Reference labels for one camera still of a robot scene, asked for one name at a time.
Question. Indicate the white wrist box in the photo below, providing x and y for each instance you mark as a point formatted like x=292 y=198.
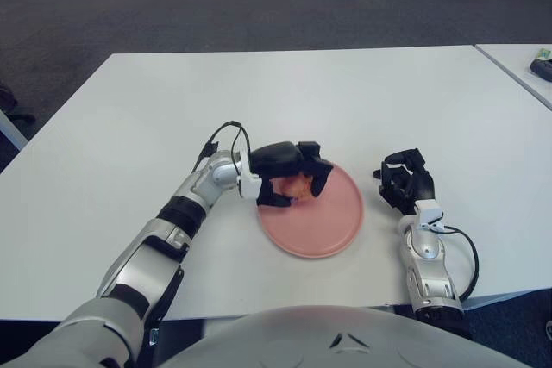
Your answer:
x=249 y=182
x=428 y=212

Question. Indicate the black handheld controller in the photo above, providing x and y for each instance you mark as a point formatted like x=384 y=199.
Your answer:
x=542 y=70

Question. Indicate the pink round plate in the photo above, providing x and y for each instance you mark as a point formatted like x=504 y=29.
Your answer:
x=319 y=226

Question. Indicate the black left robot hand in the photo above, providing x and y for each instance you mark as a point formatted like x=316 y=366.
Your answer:
x=280 y=157

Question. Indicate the grey robot torso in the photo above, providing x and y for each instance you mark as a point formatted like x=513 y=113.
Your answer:
x=302 y=342

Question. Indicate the dark chair base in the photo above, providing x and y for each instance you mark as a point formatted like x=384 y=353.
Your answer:
x=8 y=101

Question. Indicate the black caster wheel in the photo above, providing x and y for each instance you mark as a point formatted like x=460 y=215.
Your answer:
x=549 y=331

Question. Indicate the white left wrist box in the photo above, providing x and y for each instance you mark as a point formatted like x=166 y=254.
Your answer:
x=249 y=182

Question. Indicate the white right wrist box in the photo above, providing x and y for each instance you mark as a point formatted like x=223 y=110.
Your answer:
x=428 y=212

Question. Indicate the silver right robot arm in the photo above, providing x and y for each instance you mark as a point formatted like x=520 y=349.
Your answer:
x=424 y=273

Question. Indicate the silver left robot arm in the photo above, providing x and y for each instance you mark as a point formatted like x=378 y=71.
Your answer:
x=142 y=264

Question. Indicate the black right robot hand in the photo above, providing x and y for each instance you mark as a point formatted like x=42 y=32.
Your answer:
x=409 y=182

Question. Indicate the green yellow packet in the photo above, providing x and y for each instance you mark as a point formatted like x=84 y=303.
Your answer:
x=544 y=53

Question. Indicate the red apple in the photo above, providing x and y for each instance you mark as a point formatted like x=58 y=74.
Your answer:
x=297 y=187

